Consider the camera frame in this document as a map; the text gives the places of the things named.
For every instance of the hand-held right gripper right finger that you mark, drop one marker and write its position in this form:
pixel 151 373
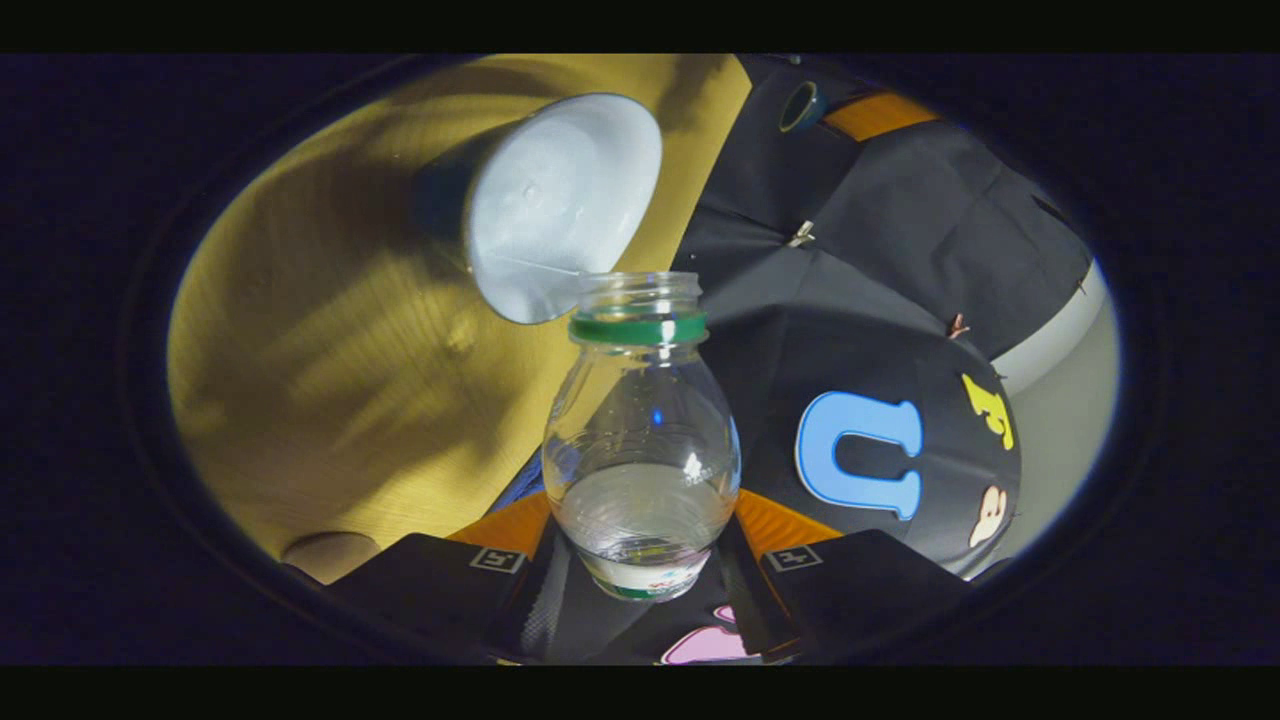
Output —
pixel 745 600

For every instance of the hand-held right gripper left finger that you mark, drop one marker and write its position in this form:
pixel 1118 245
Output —
pixel 535 612

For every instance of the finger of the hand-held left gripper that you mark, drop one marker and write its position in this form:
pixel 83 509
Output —
pixel 880 115

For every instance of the clear plastic water bottle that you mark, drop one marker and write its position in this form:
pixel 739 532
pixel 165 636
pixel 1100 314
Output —
pixel 640 430

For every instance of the round tan coaster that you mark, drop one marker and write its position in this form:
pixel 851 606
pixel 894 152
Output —
pixel 330 558

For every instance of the blue white teacup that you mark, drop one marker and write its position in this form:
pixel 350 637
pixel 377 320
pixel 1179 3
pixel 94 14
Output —
pixel 560 200

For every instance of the black backdrop cloth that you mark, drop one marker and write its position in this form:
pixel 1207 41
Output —
pixel 880 240

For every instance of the silver backdrop clip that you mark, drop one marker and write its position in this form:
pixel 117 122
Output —
pixel 800 234

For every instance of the copper backdrop clip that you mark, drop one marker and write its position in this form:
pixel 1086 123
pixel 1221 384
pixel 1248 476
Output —
pixel 958 326

